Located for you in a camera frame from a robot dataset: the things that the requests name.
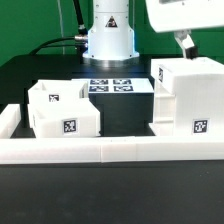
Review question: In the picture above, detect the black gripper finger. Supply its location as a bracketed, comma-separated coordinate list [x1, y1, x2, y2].
[174, 30, 198, 59]

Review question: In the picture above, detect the white marker tag sheet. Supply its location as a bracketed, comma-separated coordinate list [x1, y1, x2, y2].
[74, 78, 154, 94]

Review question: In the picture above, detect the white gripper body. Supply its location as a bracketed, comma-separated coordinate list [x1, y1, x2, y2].
[146, 0, 224, 33]

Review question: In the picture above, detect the white drawer tray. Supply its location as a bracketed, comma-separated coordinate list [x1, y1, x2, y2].
[28, 80, 89, 104]
[28, 98, 101, 138]

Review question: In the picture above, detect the white front drawer tray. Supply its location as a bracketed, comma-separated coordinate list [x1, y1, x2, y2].
[28, 98, 101, 138]

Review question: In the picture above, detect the white U-shaped barrier frame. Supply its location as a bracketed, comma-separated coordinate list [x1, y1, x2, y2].
[0, 104, 224, 164]

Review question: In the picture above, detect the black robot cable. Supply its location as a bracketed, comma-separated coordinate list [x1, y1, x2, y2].
[29, 0, 89, 56]

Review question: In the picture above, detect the white drawer cabinet box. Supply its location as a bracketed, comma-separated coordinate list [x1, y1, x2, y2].
[149, 57, 224, 136]

